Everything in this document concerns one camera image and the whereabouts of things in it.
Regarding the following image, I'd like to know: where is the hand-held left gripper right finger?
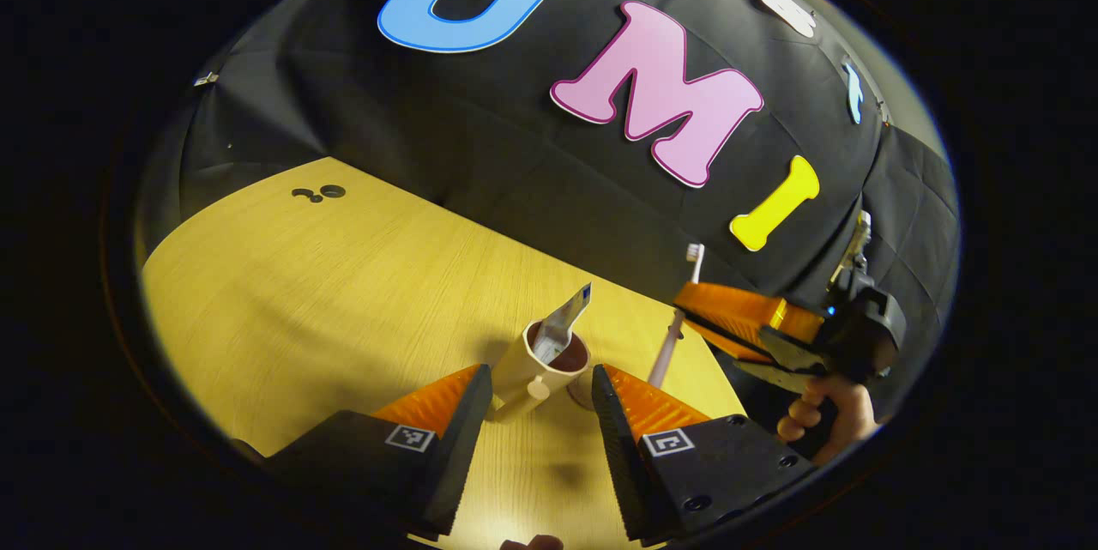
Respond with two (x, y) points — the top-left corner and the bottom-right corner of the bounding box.
(592, 364), (816, 544)

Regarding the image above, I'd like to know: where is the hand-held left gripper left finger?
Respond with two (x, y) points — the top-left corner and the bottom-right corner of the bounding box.
(257, 364), (494, 538)

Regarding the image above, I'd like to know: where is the white toothbrush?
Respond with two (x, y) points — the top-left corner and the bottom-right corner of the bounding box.
(646, 243), (706, 390)

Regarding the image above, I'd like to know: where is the beige cup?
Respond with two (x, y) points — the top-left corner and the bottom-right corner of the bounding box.
(491, 318), (593, 423)

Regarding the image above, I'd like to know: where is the white toothpaste tube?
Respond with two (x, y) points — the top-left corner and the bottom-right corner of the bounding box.
(532, 282), (593, 362)

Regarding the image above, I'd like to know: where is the wooden desktop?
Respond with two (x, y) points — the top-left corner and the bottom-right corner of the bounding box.
(142, 157), (747, 550)

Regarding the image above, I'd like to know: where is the black backdrop cloth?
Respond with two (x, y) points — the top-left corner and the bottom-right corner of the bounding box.
(137, 0), (960, 418)

